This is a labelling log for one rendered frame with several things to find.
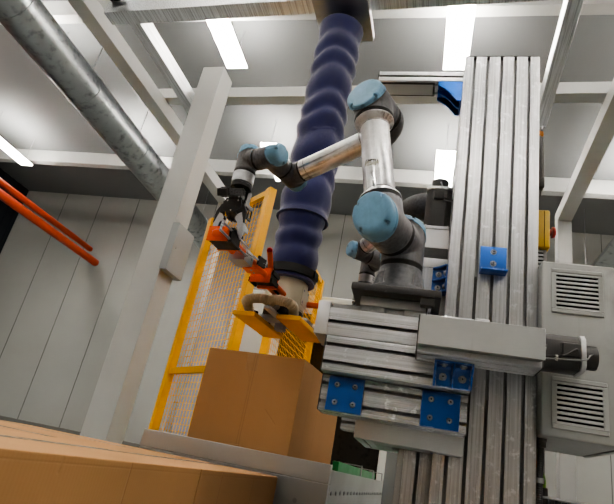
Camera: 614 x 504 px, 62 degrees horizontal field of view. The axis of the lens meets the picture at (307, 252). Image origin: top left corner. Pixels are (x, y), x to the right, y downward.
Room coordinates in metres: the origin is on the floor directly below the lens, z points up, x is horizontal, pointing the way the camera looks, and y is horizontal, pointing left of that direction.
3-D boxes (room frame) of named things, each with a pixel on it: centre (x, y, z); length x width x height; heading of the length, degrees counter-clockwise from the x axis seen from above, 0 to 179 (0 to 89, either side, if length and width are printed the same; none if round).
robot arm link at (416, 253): (1.29, -0.26, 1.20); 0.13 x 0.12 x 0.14; 142
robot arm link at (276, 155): (1.49, 0.18, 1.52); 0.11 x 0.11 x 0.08; 52
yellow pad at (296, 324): (2.06, -0.04, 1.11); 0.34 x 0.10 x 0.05; 158
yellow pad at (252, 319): (2.13, 0.14, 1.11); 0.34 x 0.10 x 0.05; 158
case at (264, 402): (2.24, 0.01, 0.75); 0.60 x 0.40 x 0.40; 159
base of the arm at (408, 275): (1.30, -0.26, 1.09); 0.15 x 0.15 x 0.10
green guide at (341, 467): (3.28, -0.60, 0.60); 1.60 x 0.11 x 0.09; 163
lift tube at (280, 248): (2.09, 0.05, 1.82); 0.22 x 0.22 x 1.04
